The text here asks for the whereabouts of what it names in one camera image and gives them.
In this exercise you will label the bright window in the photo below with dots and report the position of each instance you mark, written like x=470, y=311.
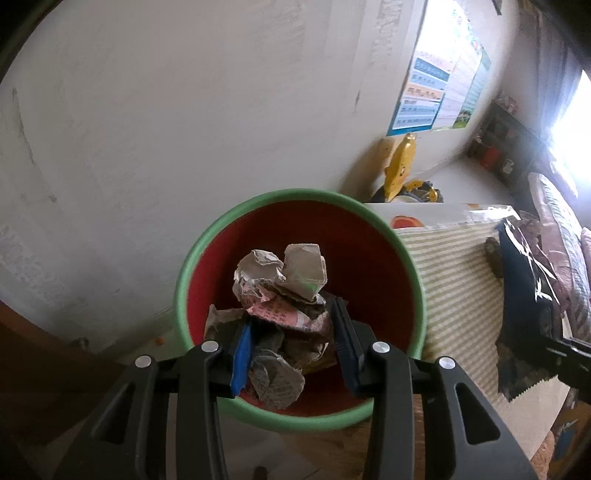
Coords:
x=575, y=129

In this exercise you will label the newspaper ball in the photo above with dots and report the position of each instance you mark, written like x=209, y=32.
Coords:
x=274, y=383

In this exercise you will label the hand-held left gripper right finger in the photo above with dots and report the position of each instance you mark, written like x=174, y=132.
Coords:
x=347, y=350

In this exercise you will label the yellow duck toy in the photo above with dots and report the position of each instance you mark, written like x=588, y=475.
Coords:
x=400, y=166

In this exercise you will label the tan paper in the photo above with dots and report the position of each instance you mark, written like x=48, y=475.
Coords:
x=304, y=270
x=219, y=323

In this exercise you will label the patterned window curtain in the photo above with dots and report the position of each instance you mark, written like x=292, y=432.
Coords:
x=545, y=60

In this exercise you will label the brown wooden furniture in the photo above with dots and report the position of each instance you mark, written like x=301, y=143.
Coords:
x=37, y=369

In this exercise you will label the blue letter wall poster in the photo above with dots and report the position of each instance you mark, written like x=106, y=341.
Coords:
x=420, y=101

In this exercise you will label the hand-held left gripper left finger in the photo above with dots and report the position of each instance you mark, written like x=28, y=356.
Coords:
x=242, y=357

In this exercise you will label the yellow toy truck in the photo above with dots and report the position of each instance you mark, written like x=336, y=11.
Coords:
x=415, y=191

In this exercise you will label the bed with plaid quilt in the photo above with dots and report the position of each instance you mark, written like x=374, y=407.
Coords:
x=554, y=217

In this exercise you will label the dark corner shelf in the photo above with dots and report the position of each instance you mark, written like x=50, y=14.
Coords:
x=517, y=138

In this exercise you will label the small red bin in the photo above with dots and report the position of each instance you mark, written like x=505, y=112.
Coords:
x=488, y=156

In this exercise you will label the white paper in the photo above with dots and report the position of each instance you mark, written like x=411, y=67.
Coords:
x=258, y=274

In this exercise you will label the dark blue snack wrapper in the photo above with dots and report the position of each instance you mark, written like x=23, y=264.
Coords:
x=521, y=314

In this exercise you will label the green bin with red inside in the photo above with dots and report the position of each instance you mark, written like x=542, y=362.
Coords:
x=360, y=240

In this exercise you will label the white chart wall poster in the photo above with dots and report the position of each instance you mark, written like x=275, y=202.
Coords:
x=455, y=99

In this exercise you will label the green number wall poster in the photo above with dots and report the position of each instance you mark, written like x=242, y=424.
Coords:
x=471, y=106

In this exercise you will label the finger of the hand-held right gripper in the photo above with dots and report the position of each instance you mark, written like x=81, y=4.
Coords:
x=572, y=353

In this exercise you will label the green striped table mat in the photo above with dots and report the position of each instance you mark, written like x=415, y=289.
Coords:
x=461, y=295

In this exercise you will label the pink printed paper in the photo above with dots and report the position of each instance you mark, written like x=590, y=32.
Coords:
x=281, y=314

